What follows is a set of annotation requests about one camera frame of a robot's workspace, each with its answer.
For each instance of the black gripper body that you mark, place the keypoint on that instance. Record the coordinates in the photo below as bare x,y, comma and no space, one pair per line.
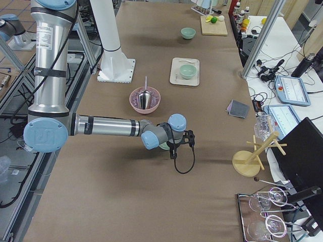
173,146

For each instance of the green bowl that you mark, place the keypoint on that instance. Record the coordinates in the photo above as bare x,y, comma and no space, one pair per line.
164,146
188,71
188,33

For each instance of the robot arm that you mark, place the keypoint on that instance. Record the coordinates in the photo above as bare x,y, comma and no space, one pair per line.
50,121
11,26

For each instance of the pink bowl with ice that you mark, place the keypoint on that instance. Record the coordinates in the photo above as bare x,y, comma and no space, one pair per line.
155,100

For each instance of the grey folded cloth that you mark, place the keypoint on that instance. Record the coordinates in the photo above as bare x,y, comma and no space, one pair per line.
238,109

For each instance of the metal ice scoop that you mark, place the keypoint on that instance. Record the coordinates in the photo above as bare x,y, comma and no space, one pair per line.
144,97

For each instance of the cream rabbit serving tray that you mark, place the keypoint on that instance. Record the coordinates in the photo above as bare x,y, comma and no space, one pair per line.
175,77

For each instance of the wooden mug tree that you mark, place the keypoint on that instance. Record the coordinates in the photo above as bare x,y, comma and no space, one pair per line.
265,136

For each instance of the green bowl on tray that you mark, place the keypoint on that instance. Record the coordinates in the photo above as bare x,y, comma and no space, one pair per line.
188,71

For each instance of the white ceramic spoon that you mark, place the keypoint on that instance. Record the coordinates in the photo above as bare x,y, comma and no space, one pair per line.
188,61

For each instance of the blue teach pendant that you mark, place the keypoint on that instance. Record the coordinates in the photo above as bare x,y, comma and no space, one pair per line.
285,117
291,90

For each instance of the wine glass rack tray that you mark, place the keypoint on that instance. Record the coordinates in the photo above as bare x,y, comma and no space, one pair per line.
261,216

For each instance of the wooden cutting board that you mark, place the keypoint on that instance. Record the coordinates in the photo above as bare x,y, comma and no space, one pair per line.
216,29

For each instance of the black monitor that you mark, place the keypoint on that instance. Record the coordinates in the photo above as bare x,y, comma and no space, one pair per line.
302,164

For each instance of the white garlic bulb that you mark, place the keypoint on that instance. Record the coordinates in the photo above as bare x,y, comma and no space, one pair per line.
221,18

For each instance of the black water bottle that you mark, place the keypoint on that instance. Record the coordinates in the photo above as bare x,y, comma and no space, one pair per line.
303,65

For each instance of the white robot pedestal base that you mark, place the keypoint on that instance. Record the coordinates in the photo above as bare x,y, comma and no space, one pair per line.
114,66

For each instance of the aluminium frame post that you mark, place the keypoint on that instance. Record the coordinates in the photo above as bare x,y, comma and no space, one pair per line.
271,19

